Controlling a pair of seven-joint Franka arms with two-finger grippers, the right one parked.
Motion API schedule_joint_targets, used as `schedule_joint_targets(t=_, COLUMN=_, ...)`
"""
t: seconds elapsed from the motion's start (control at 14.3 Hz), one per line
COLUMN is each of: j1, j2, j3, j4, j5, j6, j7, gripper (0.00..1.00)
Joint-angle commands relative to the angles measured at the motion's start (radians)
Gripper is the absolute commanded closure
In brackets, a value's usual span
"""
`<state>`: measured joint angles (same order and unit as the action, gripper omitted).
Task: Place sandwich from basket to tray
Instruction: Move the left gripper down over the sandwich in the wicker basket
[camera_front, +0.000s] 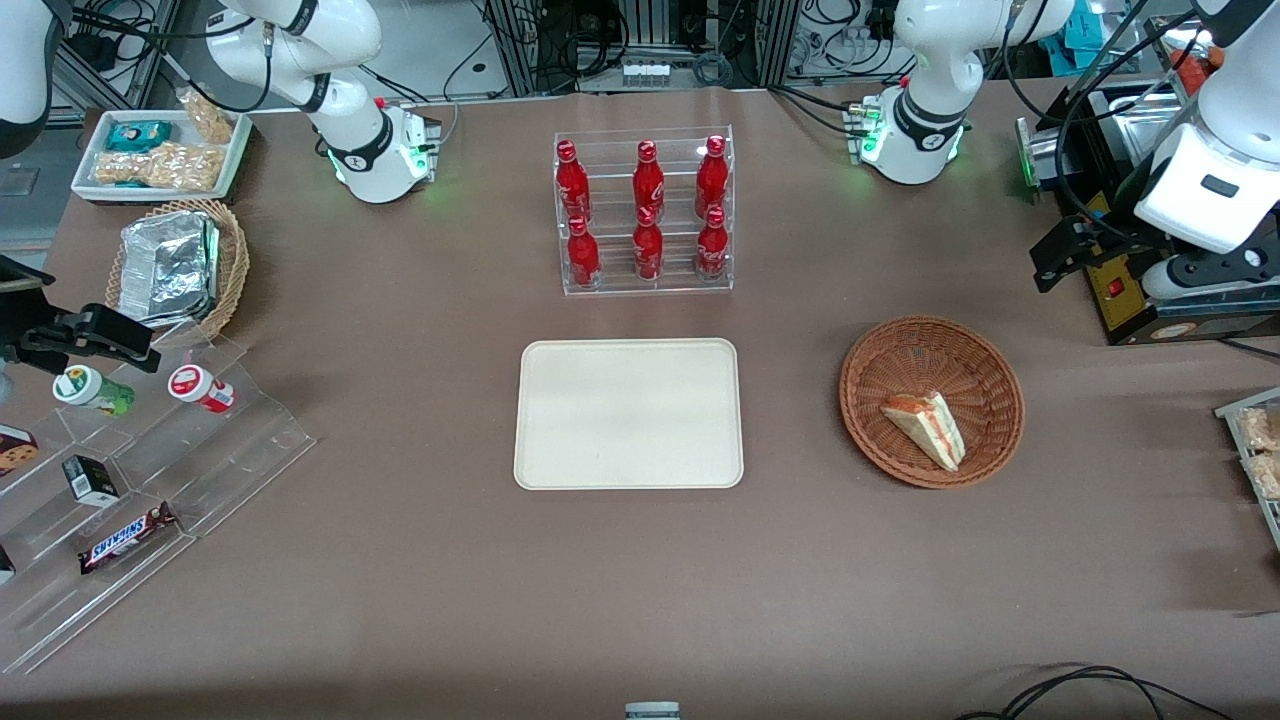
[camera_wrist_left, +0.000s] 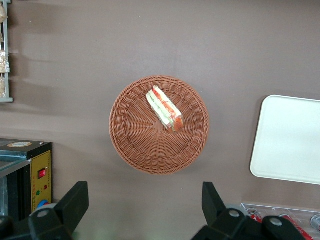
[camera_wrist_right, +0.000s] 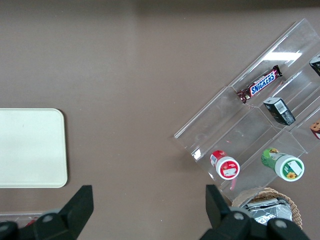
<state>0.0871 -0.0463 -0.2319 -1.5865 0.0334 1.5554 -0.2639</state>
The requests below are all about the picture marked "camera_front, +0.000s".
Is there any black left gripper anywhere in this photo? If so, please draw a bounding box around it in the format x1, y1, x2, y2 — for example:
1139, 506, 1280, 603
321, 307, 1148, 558
1032, 213, 1280, 294

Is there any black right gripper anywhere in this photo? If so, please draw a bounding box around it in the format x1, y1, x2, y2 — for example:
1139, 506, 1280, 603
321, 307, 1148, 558
0, 255, 163, 376

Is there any triangular sandwich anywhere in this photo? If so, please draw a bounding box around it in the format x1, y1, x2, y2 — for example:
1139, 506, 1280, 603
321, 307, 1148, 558
880, 391, 967, 473

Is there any oval wicker basket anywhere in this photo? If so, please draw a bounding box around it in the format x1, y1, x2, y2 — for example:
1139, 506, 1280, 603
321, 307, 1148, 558
105, 198, 251, 342

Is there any round brown wicker basket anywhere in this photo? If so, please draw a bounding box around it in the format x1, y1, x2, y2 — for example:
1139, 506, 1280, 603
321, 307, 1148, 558
839, 316, 1026, 490

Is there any white snack tray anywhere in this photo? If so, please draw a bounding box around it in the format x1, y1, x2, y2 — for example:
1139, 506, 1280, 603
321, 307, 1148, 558
70, 108, 253, 206

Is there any white tray with snacks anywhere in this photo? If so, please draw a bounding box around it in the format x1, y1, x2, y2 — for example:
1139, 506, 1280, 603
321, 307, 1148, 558
1214, 388, 1280, 553

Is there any cream rectangular tray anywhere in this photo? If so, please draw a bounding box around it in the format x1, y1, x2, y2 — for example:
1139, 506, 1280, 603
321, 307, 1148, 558
514, 338, 745, 491

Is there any green lidded cup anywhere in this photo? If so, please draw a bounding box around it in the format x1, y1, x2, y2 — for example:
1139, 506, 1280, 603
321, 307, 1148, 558
53, 365, 136, 418

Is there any silver foil pack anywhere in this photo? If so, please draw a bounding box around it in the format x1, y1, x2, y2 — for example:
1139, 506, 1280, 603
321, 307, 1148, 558
119, 210, 222, 327

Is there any red lidded cup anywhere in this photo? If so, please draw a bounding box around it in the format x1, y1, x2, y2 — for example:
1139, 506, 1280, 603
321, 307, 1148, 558
168, 365, 237, 415

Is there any cookie package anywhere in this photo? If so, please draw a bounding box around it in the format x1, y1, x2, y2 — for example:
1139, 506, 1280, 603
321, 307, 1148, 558
0, 425, 41, 479

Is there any clear acrylic step stand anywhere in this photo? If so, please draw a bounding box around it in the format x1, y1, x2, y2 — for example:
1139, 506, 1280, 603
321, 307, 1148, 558
0, 320, 318, 677

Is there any large clear nut snack bag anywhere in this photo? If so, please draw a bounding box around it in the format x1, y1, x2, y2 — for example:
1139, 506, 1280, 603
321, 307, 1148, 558
93, 143, 223, 192

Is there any snickers bar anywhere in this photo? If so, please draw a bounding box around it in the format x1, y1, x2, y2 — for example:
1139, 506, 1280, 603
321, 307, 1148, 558
78, 503, 179, 576

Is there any teal box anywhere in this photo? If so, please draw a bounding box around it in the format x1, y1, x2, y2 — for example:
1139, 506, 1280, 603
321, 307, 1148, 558
1040, 12, 1117, 73

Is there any teal snack packet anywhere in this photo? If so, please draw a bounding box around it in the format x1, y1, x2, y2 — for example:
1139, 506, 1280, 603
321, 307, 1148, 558
105, 120, 173, 154

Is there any small clear nut snack bag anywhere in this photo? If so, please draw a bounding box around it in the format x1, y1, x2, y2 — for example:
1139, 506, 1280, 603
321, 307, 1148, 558
178, 90, 237, 147

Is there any red cola bottle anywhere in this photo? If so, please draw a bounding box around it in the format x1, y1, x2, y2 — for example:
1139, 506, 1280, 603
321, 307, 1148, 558
697, 205, 730, 282
556, 140, 593, 227
633, 205, 664, 282
696, 135, 729, 215
633, 140, 666, 215
567, 215, 602, 291

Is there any clear acrylic bottle rack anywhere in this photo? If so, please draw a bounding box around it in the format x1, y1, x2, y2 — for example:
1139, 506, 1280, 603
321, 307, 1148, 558
553, 126, 736, 297

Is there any black cable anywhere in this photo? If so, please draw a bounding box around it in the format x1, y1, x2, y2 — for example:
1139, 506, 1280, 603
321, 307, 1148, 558
955, 664, 1237, 720

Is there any aluminium frame rack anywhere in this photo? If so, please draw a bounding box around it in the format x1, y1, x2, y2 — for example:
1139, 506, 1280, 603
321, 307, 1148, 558
485, 0, 801, 97

